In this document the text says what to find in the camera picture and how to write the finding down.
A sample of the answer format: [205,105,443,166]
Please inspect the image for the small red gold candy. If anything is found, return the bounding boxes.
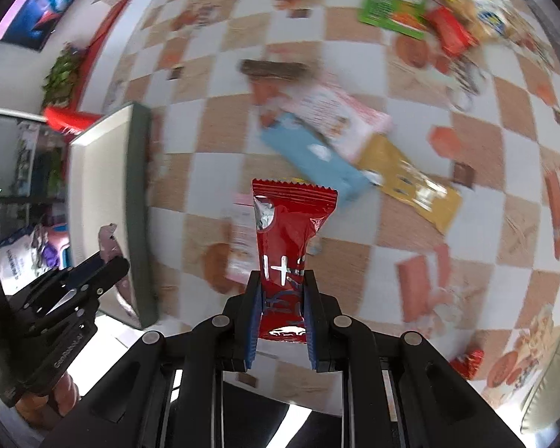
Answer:
[450,348,485,380]

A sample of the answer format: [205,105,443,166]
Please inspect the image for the pink wafer packet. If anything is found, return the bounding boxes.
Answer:
[225,194,259,285]

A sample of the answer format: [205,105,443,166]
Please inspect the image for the red long wafer packet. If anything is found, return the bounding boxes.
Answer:
[252,179,338,344]

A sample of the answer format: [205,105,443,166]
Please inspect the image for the gold snack packet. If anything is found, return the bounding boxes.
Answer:
[356,134,462,235]

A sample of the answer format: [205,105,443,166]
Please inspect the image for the light blue snack packet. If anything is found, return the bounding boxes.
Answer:
[260,112,371,205]

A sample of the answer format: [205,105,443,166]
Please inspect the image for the dark candy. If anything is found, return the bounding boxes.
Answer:
[98,223,134,314]

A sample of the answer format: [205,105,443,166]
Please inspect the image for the left hand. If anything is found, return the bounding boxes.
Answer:
[15,372,81,430]

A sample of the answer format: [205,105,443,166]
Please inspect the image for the white blue bag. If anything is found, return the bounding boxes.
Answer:
[0,225,60,296]

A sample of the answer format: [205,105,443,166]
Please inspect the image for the green armchair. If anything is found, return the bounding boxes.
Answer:
[521,341,560,433]

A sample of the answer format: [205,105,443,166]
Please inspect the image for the white tray green rim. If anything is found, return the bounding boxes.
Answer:
[66,102,159,330]

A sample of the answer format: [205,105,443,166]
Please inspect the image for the red plastic stool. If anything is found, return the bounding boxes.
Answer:
[43,106,101,136]

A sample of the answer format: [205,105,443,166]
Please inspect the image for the green potted plant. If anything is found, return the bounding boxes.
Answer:
[41,43,87,109]

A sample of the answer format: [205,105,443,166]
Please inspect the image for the pink white biscuit packet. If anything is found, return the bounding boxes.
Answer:
[281,80,393,163]

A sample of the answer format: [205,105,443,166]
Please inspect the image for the curved television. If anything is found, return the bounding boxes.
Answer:
[0,0,74,52]

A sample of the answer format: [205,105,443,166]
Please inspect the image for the brown chocolate bar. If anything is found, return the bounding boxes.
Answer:
[239,60,314,82]

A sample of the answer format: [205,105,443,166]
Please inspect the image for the red snack packet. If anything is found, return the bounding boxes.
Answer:
[425,6,479,58]

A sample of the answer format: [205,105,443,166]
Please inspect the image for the green pickled vegetable packet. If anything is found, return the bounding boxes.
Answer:
[358,0,427,41]

